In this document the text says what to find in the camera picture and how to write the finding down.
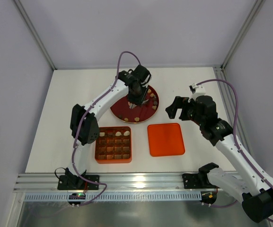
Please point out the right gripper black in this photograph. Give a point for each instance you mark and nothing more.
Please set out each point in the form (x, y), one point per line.
(185, 109)

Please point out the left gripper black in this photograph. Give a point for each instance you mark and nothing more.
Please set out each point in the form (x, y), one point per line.
(137, 99)

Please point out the orange box lid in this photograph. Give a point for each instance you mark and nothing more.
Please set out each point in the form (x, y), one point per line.
(165, 140)

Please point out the white shell chocolate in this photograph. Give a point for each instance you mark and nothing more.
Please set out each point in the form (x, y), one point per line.
(118, 134)

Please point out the silver metal tongs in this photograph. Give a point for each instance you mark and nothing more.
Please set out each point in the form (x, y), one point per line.
(132, 106)

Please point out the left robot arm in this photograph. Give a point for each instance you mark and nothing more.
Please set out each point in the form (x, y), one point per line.
(84, 119)

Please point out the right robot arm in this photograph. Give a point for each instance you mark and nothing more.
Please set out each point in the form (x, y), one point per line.
(255, 190)

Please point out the orange chocolate box tray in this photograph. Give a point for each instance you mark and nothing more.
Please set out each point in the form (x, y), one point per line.
(114, 150)

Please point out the red round plate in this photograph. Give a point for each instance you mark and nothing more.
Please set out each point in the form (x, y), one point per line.
(143, 112)

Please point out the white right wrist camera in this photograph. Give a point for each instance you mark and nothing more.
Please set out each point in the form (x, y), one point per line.
(197, 91)

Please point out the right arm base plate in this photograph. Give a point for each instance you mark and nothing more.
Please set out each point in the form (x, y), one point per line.
(192, 181)

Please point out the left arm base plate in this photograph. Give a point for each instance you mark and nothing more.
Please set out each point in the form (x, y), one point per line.
(75, 183)

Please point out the white slotted cable duct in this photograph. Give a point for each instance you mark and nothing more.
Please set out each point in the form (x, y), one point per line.
(112, 196)

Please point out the aluminium front rail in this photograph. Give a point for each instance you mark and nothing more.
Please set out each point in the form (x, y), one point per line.
(114, 181)

